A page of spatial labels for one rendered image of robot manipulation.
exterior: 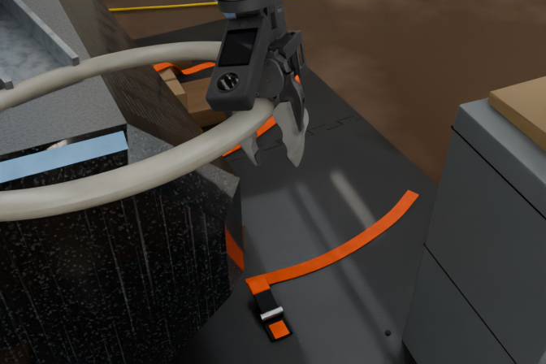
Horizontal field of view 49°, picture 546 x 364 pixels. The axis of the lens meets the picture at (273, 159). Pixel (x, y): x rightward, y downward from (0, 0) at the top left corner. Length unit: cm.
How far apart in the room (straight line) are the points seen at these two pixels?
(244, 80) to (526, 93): 80
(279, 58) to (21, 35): 63
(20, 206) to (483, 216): 94
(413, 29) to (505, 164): 229
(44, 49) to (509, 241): 94
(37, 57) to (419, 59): 232
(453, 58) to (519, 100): 195
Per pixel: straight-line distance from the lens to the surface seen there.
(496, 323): 140
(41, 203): 61
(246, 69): 61
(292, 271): 198
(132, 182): 59
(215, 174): 138
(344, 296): 194
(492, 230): 130
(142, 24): 347
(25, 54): 113
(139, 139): 126
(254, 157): 74
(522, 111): 125
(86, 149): 123
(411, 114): 273
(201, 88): 267
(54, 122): 129
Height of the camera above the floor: 154
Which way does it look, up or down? 40 degrees down
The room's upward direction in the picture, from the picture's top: straight up
